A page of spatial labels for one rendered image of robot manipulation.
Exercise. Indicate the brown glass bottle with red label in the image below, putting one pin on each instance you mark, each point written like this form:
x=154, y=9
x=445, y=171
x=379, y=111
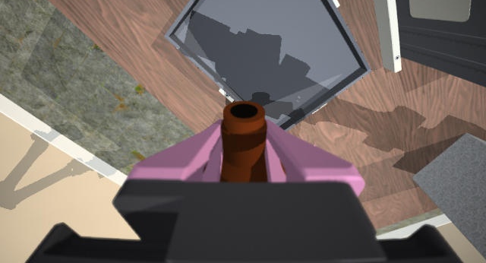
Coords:
x=244, y=132

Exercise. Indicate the dark grey divided crate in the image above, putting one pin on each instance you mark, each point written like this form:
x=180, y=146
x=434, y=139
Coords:
x=447, y=35

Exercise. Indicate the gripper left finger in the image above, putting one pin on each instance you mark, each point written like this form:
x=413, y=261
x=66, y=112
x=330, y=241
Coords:
x=186, y=160

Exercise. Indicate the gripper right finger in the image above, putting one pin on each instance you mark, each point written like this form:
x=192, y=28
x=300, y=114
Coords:
x=305, y=162

